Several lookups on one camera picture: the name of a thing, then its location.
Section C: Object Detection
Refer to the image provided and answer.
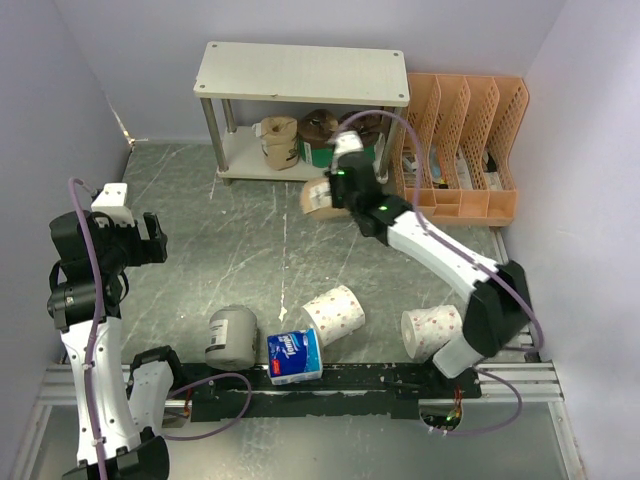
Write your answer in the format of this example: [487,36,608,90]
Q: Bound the grey paper roll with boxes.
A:
[205,305,258,371]

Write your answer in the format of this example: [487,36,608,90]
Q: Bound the tan cartoon paper roll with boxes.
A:
[259,116,299,171]

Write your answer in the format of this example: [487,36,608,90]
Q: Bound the tan barcode paper roll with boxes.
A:
[300,177,349,221]

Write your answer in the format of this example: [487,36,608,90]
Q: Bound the blue Tempo tissue pack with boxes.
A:
[266,329,323,386]

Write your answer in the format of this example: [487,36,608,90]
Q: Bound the white dotted paper roll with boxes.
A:
[401,305,462,363]
[302,285,366,347]

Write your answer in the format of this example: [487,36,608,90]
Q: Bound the green brown paper roll labelled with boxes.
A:
[338,110,385,161]

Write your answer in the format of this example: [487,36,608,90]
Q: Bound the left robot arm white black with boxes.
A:
[47,207,187,479]

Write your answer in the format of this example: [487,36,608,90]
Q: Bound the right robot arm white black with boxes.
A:
[325,152,536,398]

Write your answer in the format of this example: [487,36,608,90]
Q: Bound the beige two-tier shelf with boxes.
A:
[193,41,410,185]

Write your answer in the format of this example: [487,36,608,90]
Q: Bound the orange plastic file organizer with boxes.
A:
[392,73,529,227]

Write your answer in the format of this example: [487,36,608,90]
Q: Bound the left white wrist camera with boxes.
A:
[91,183,135,227]

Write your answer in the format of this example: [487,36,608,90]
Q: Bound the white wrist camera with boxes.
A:
[330,130,364,172]
[91,183,135,227]

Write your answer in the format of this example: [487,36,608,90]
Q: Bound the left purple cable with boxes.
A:
[67,176,254,480]

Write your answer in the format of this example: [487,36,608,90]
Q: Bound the purple cable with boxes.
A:
[331,109,546,437]
[67,176,254,480]

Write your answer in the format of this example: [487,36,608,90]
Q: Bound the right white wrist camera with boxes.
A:
[330,130,364,172]

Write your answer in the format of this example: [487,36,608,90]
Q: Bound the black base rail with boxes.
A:
[190,363,481,422]

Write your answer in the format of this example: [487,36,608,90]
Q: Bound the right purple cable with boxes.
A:
[331,109,546,437]

